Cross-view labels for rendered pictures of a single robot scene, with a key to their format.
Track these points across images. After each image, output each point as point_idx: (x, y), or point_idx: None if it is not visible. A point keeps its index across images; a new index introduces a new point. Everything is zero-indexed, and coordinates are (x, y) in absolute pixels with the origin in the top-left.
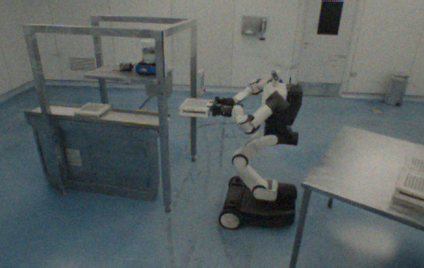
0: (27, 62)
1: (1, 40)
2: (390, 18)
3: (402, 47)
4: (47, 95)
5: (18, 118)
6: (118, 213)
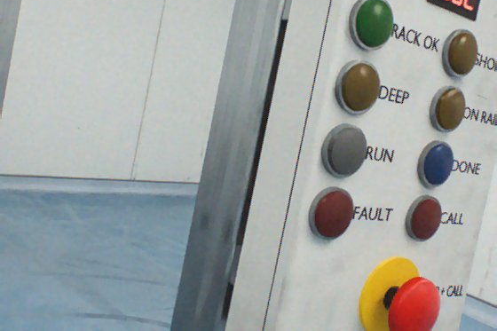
0: (202, 140)
1: (155, 67)
2: None
3: None
4: (177, 216)
5: (19, 224)
6: None
